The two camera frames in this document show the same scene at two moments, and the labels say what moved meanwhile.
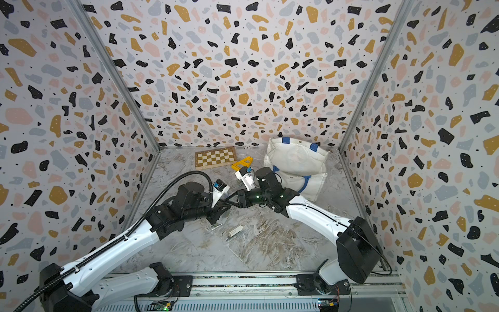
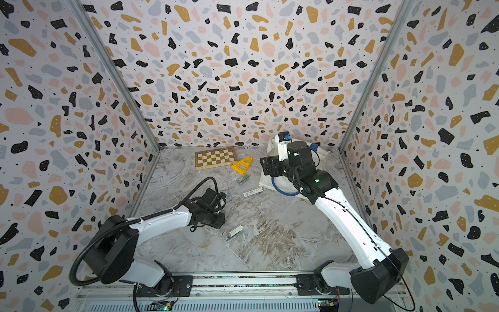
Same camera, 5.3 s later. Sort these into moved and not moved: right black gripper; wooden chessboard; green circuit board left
Moved: right black gripper
Not moved: wooden chessboard; green circuit board left
